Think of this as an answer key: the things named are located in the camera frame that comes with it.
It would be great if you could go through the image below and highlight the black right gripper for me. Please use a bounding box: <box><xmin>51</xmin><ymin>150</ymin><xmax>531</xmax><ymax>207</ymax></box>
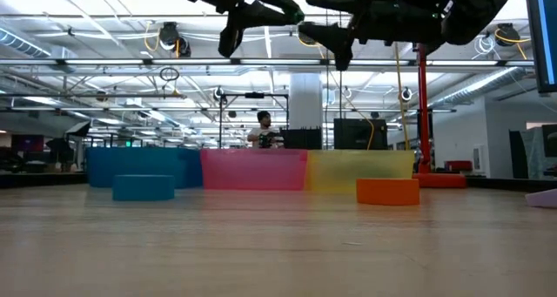
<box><xmin>299</xmin><ymin>0</ymin><xmax>445</xmax><ymax>71</ymax></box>

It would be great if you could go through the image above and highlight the orange block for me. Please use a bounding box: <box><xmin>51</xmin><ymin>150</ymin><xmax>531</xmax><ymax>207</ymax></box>
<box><xmin>356</xmin><ymin>178</ymin><xmax>421</xmax><ymax>206</ymax></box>

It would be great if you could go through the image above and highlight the blue block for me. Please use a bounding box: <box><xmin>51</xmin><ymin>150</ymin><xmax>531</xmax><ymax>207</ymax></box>
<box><xmin>111</xmin><ymin>174</ymin><xmax>176</xmax><ymax>202</ymax></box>

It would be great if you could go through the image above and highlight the lilac stapler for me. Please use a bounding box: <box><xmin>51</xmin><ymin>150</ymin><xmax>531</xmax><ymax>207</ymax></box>
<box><xmin>525</xmin><ymin>188</ymin><xmax>557</xmax><ymax>209</ymax></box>

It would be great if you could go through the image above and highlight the white square pillar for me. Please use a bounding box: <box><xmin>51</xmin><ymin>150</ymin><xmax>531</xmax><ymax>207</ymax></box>
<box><xmin>289</xmin><ymin>72</ymin><xmax>323</xmax><ymax>131</ymax></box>

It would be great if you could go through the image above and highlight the person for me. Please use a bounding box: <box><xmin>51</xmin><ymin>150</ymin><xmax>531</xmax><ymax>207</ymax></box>
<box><xmin>246</xmin><ymin>110</ymin><xmax>284</xmax><ymax>150</ymax></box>

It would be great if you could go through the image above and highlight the large black equipment box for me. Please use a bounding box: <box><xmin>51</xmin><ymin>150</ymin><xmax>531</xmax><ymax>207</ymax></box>
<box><xmin>333</xmin><ymin>118</ymin><xmax>388</xmax><ymax>151</ymax></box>

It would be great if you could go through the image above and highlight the red stand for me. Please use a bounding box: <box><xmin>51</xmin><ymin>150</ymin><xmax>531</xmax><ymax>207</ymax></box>
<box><xmin>412</xmin><ymin>43</ymin><xmax>467</xmax><ymax>189</ymax></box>

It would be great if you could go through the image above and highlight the small black equipment box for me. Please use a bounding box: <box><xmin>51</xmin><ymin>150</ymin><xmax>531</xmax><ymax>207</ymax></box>
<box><xmin>278</xmin><ymin>127</ymin><xmax>323</xmax><ymax>152</ymax></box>

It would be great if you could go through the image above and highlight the yellow plastic bin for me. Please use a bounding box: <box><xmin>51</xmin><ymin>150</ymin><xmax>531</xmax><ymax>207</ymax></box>
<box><xmin>304</xmin><ymin>149</ymin><xmax>417</xmax><ymax>193</ymax></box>

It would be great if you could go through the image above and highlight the pink plastic bin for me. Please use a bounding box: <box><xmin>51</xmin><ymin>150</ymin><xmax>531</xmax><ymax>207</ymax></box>
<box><xmin>199</xmin><ymin>148</ymin><xmax>309</xmax><ymax>191</ymax></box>

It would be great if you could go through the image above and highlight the red box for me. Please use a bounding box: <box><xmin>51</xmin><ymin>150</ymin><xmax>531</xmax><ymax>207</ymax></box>
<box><xmin>443</xmin><ymin>160</ymin><xmax>473</xmax><ymax>172</ymax></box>

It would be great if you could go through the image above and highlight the black monitor with blue screen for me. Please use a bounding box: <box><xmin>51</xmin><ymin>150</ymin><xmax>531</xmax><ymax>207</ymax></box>
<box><xmin>525</xmin><ymin>0</ymin><xmax>557</xmax><ymax>93</ymax></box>

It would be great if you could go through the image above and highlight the blue plastic bin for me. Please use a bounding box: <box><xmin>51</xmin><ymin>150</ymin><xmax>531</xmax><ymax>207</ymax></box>
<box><xmin>85</xmin><ymin>146</ymin><xmax>205</xmax><ymax>189</ymax></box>

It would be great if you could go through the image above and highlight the black studio light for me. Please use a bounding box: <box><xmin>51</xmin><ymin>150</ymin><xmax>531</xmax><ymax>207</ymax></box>
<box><xmin>64</xmin><ymin>120</ymin><xmax>91</xmax><ymax>138</ymax></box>

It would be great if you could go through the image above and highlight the black frame rig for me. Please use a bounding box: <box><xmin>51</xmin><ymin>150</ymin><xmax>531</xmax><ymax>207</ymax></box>
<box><xmin>218</xmin><ymin>91</ymin><xmax>291</xmax><ymax>150</ymax></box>

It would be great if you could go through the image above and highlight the yellow hanging cable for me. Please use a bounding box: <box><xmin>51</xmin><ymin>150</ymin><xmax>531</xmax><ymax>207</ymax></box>
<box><xmin>343</xmin><ymin>91</ymin><xmax>376</xmax><ymax>151</ymax></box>
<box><xmin>393</xmin><ymin>42</ymin><xmax>411</xmax><ymax>151</ymax></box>

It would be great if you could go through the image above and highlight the black ceiling cable reel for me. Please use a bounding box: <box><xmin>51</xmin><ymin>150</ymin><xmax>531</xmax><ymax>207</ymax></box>
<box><xmin>493</xmin><ymin>22</ymin><xmax>532</xmax><ymax>61</ymax></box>
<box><xmin>158</xmin><ymin>21</ymin><xmax>192</xmax><ymax>58</ymax></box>

